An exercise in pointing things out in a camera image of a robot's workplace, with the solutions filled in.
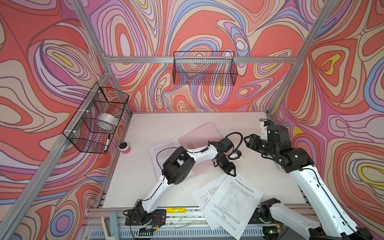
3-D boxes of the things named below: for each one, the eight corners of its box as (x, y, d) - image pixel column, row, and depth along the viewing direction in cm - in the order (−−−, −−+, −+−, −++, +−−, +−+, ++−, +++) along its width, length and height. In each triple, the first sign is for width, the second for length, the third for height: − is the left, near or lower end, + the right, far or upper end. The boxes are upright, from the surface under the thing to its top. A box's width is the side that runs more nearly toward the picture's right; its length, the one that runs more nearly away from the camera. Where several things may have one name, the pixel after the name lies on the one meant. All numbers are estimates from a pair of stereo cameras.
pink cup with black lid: (121, 154, 99) (116, 149, 94) (123, 147, 102) (119, 141, 97) (129, 154, 99) (126, 149, 93) (131, 147, 102) (128, 141, 97)
